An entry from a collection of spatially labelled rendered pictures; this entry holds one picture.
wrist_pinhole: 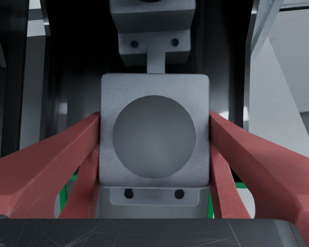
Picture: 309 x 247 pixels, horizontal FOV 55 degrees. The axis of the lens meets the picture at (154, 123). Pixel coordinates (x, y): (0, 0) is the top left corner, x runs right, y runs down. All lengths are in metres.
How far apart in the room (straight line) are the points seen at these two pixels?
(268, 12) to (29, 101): 0.24
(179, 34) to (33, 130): 0.21
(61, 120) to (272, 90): 0.54
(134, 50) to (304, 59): 1.04
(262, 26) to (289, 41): 0.80
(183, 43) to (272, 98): 0.51
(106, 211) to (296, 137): 0.41
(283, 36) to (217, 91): 0.84
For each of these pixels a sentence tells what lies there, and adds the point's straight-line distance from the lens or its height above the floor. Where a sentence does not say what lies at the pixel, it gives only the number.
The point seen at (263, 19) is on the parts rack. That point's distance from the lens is 0.27.
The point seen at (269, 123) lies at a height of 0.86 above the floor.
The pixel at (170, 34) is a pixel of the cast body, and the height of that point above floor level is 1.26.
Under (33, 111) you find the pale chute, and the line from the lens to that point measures 0.33.
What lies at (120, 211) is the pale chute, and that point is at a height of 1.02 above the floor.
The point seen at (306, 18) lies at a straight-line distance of 1.02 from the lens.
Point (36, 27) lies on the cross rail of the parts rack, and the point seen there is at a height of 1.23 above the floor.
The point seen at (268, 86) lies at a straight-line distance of 0.69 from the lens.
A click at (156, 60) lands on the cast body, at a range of 0.16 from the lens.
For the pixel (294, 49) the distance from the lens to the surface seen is 1.12.
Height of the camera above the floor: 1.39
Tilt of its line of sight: 62 degrees down
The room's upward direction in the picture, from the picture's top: straight up
